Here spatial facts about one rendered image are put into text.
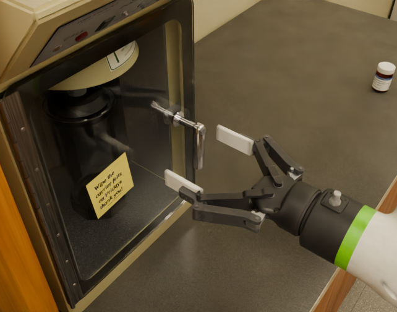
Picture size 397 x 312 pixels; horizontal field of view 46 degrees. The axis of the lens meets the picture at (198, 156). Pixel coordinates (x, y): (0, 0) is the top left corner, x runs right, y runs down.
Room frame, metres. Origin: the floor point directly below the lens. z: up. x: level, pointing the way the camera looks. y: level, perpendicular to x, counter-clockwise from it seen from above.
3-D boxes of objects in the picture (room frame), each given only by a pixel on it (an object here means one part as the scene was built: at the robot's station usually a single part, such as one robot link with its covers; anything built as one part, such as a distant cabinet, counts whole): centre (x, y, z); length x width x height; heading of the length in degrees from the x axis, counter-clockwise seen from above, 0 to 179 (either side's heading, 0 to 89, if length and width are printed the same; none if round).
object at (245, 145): (0.59, -0.06, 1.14); 0.07 x 0.01 x 0.03; 53
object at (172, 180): (0.48, 0.02, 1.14); 0.07 x 0.01 x 0.03; 53
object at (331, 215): (0.41, -0.18, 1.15); 0.09 x 0.06 x 0.12; 143
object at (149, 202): (0.50, 0.10, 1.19); 0.30 x 0.01 x 0.40; 142
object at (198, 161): (0.56, 0.01, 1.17); 0.05 x 0.03 x 0.10; 52
